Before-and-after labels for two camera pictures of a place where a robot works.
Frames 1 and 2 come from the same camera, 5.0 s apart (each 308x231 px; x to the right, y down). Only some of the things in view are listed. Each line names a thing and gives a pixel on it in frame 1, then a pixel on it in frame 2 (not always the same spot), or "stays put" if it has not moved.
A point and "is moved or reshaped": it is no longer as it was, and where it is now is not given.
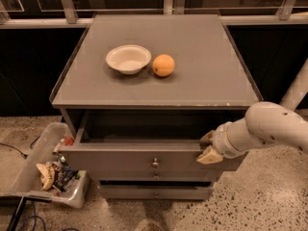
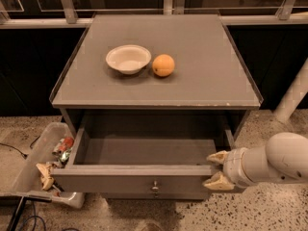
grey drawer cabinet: x=140 y=90 stays put
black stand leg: x=13 y=221 stays put
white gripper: x=221 y=141 -> x=233 y=169
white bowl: x=129 y=59 stays put
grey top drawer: x=145 y=141 is moved or reshaped
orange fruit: x=163 y=64 stays put
